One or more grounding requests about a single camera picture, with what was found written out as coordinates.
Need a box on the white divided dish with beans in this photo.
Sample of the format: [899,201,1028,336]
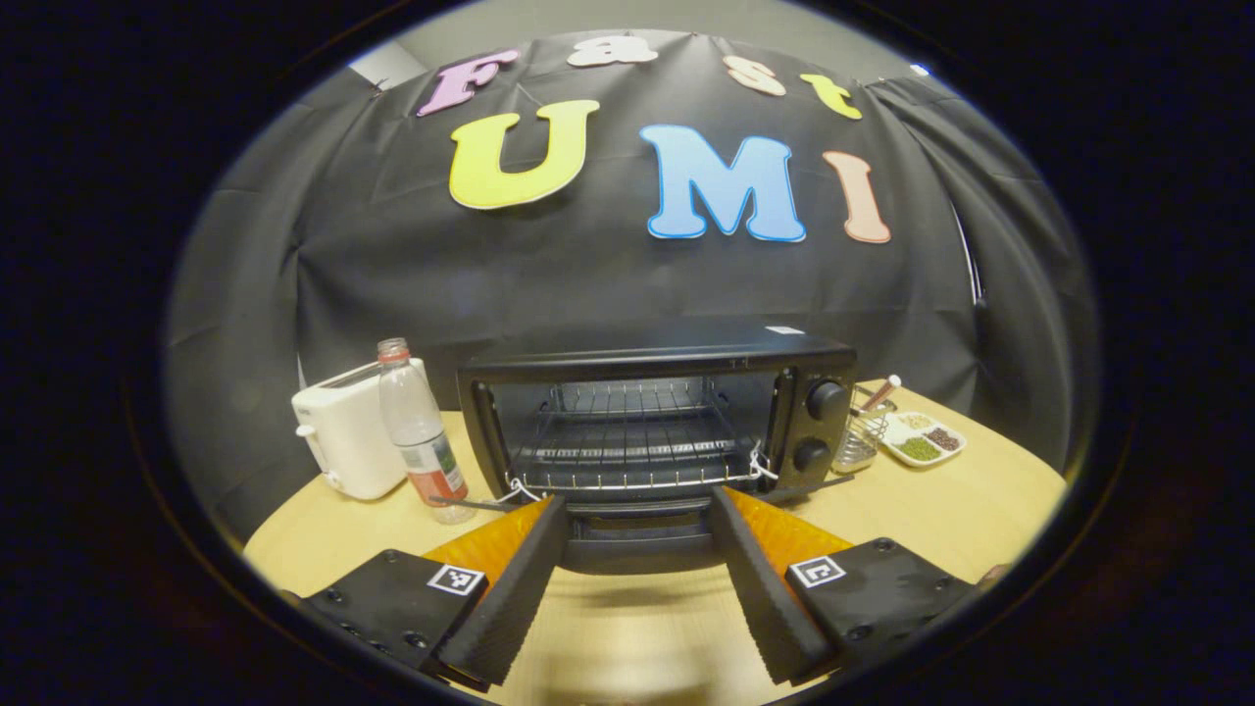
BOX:
[880,411,968,469]

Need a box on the wire oven rack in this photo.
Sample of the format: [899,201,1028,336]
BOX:
[505,378,776,491]

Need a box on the wire mesh basket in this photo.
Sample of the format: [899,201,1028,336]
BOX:
[831,384,898,475]

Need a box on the white toaster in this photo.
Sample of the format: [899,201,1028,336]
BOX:
[291,358,432,501]

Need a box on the black electric oven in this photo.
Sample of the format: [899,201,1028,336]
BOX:
[428,328,859,577]

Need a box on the black backdrop cloth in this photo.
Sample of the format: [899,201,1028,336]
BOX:
[162,29,1104,550]

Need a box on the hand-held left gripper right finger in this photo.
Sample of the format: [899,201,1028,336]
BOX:
[710,485,981,687]

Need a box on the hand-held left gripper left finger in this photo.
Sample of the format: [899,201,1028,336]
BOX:
[279,495,572,692]

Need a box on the clear plastic bottle red label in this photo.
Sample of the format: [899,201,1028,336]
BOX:
[377,337,475,526]

